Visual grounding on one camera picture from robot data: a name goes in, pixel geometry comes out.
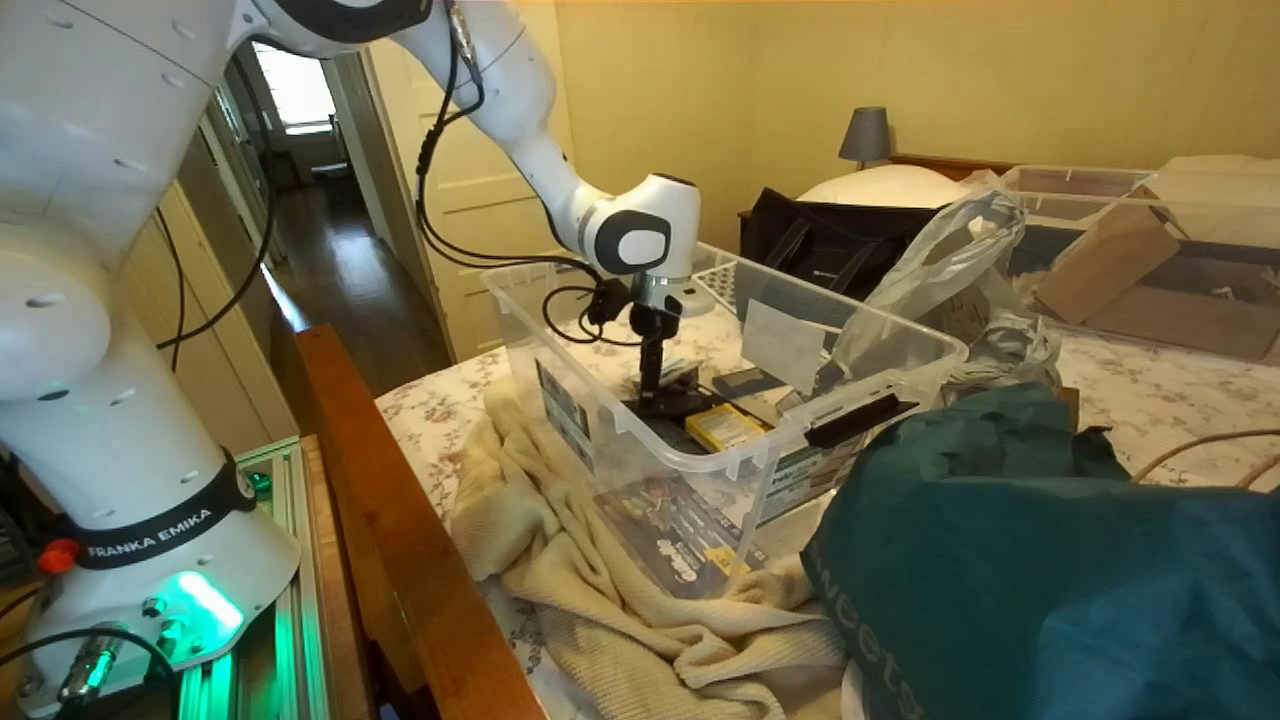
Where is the white closet door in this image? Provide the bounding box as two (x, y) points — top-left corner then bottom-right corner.
(354, 0), (597, 361)

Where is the black container latch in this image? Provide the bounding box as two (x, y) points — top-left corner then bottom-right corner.
(802, 390), (919, 452)

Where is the white paper sheet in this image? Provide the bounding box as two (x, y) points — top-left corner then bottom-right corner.
(739, 294), (841, 398)

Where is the tan cable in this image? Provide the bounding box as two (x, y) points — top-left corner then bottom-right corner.
(1127, 423), (1280, 490)

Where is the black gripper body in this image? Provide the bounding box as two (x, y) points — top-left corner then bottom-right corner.
(625, 273), (688, 342)

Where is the clear plastic storage tray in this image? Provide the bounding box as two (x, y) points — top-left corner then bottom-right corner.
(996, 159), (1169, 233)

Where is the green lit robot platform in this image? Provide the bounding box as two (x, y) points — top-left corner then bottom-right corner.
(165, 436), (343, 720)

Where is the red connector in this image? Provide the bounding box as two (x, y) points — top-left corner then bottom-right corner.
(36, 534), (80, 578)

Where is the clear plastic bag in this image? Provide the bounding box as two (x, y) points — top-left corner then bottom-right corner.
(829, 187), (1034, 390)

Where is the beige towel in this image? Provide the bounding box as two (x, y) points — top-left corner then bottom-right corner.
(444, 375), (851, 720)

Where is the brown wooden footboard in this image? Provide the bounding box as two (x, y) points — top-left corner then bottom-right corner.
(271, 319), (550, 720)

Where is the bright hallway window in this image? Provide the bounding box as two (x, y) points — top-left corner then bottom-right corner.
(253, 36), (335, 135)

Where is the grey crumpled plastic bag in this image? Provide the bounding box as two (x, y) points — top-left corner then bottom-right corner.
(951, 313), (1073, 394)

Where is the floral bedsheet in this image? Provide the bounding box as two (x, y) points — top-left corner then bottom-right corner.
(373, 303), (1280, 720)

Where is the white bedside table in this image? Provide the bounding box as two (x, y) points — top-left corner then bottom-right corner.
(797, 159), (1008, 210)

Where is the dark fabric bag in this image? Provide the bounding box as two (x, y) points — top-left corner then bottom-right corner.
(797, 378), (1280, 720)

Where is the brown cardboard box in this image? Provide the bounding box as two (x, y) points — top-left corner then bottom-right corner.
(1034, 195), (1280, 368)

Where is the brown wooden headboard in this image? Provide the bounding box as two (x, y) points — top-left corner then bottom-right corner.
(893, 151), (1017, 184)

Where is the black hanging cable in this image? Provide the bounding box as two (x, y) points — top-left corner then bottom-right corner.
(154, 195), (284, 361)

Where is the black remote control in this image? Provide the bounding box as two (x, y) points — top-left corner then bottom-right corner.
(619, 371), (722, 427)

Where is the grey table lamp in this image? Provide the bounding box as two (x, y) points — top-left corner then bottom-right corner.
(837, 104), (899, 170)

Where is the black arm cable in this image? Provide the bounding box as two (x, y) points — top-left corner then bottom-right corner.
(411, 0), (645, 353)

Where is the clear plastic storage container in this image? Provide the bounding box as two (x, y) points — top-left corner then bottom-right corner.
(476, 236), (973, 603)

